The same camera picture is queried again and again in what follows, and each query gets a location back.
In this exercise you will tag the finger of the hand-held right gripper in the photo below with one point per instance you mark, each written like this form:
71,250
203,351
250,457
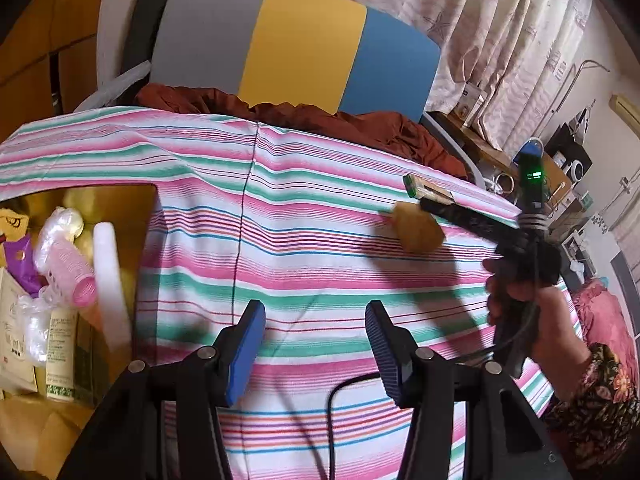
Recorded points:
465,216

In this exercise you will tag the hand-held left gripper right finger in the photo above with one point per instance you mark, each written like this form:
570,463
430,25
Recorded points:
385,355

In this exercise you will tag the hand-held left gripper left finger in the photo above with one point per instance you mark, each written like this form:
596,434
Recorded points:
247,355

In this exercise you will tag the tan sponge block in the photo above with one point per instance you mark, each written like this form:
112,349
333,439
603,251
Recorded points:
417,230

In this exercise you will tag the green white tube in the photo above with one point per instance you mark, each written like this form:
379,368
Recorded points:
62,355

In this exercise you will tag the pink hair roller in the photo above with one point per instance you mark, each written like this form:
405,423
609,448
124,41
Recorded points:
70,275

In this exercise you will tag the clear plastic wrapper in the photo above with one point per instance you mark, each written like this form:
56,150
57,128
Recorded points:
32,325
60,225

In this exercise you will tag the gold tin box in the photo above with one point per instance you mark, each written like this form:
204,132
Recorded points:
30,435

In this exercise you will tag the white carton box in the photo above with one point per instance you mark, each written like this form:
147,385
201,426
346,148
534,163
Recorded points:
12,345

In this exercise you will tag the purple packet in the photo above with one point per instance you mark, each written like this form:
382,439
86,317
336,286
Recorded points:
20,265

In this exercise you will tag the yellow brown snack wrapper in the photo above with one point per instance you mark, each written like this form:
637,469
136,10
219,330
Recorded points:
12,222

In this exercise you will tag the person's right forearm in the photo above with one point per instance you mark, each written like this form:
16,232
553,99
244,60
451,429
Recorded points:
595,410

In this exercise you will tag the person's right hand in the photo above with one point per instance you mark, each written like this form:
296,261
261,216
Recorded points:
555,320

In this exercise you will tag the green brown small pack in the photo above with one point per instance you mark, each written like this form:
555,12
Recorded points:
425,190

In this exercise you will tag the wooden desk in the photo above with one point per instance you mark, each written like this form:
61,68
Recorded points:
480,145

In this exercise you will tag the blue round gadget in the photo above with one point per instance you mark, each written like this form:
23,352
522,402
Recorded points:
531,149

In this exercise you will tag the dark grey panel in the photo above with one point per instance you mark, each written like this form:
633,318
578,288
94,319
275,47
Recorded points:
625,280

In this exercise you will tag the striped tablecloth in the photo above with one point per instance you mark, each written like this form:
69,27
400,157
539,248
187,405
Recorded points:
300,260

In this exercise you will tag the white printed box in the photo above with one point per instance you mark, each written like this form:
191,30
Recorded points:
470,105

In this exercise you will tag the dark red cloth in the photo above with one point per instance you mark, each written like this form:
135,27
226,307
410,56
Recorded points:
375,130

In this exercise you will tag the cream air conditioner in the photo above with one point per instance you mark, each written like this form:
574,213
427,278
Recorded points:
627,110

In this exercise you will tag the patterned beige curtain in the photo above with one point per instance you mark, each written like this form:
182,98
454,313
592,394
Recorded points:
500,35

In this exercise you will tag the grey yellow blue chair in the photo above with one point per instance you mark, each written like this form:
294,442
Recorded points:
300,45

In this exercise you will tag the white plastic piece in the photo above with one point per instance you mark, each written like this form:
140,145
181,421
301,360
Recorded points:
120,85

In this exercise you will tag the black rolled mat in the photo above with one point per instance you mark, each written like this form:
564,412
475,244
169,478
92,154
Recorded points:
150,10

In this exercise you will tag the wooden wardrobe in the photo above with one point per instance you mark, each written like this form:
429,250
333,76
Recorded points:
50,35

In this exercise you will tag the grey chair frame bar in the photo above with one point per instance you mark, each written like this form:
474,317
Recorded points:
460,152

